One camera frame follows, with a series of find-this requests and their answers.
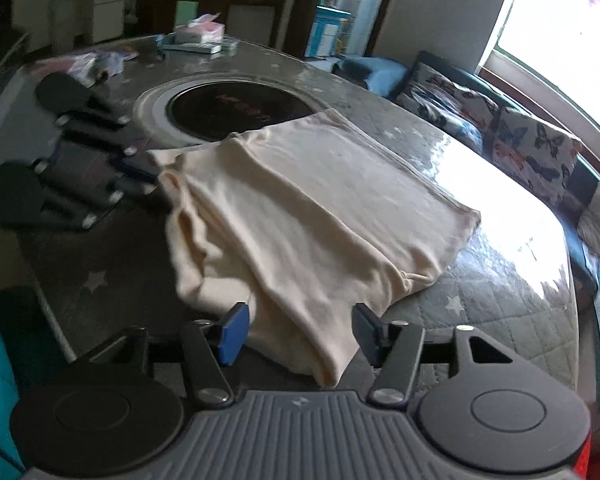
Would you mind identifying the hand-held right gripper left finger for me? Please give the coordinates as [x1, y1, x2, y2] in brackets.
[87, 302, 251, 408]

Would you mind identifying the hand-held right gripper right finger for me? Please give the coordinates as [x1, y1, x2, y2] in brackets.
[352, 302, 516, 408]

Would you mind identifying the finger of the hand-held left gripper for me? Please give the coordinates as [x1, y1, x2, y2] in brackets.
[55, 92, 153, 171]
[35, 160, 163, 230]

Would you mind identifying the cream shirt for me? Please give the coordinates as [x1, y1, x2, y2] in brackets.
[147, 107, 482, 388]

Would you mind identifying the blue knit work glove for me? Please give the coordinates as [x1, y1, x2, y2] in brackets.
[87, 52, 128, 83]

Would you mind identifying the white plastic bag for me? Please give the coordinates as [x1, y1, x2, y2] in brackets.
[35, 52, 98, 78]

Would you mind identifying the black round induction cooktop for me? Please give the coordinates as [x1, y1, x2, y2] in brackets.
[167, 85, 328, 143]

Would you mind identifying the white refrigerator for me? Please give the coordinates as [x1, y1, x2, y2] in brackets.
[92, 0, 141, 41]

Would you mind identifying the pink and white tissue pack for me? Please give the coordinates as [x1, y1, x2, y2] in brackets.
[174, 12, 225, 44]

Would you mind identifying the low dark wooden sideboard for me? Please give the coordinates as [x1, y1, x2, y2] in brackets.
[155, 0, 288, 43]

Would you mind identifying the reclined butterfly print pillow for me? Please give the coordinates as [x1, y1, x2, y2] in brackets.
[397, 62, 501, 153]

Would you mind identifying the upright butterfly print pillow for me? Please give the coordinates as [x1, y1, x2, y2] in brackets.
[492, 105, 583, 206]

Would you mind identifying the blue and white small cabinet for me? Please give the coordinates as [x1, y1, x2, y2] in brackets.
[305, 5, 353, 58]

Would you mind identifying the dark blue sofa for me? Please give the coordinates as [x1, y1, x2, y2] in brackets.
[330, 50, 600, 311]

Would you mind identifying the dark wooden door frame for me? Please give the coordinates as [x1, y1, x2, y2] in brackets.
[280, 0, 401, 58]

